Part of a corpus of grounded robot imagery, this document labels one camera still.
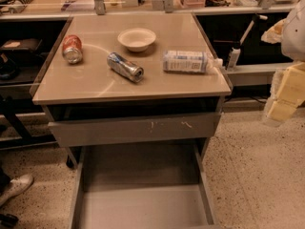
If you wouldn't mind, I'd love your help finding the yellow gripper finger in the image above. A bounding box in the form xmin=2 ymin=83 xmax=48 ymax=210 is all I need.
xmin=262 ymin=62 xmax=305 ymax=127

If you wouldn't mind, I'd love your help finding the silver blue redbull can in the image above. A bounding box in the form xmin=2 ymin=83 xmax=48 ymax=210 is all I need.
xmin=107 ymin=52 xmax=144 ymax=83

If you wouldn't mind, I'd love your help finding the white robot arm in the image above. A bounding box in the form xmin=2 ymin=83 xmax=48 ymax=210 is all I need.
xmin=261 ymin=0 xmax=305 ymax=127

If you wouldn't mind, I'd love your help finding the grey top drawer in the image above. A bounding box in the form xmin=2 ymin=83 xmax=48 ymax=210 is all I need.
xmin=49 ymin=113 xmax=220 ymax=147

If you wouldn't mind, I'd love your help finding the grey drawer cabinet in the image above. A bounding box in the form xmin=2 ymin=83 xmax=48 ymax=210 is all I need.
xmin=31 ymin=13 xmax=231 ymax=154

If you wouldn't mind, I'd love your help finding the grey open middle drawer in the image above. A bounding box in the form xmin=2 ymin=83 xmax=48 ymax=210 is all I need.
xmin=69 ymin=143 xmax=222 ymax=229

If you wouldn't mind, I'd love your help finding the red soda can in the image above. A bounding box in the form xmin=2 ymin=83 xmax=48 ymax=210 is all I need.
xmin=62 ymin=34 xmax=83 ymax=64

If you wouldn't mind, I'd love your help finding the white tube with black cap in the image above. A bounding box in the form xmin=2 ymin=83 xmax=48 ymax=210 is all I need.
xmin=225 ymin=14 xmax=268 ymax=71

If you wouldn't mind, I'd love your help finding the clear plastic water bottle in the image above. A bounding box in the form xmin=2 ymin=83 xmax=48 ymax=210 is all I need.
xmin=163 ymin=51 xmax=223 ymax=74

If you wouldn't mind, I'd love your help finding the white paper bowl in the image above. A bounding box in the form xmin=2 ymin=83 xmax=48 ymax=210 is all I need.
xmin=117 ymin=28 xmax=156 ymax=52

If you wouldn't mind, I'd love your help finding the white sneaker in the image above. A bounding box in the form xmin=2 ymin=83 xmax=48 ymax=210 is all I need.
xmin=0 ymin=174 xmax=34 ymax=207

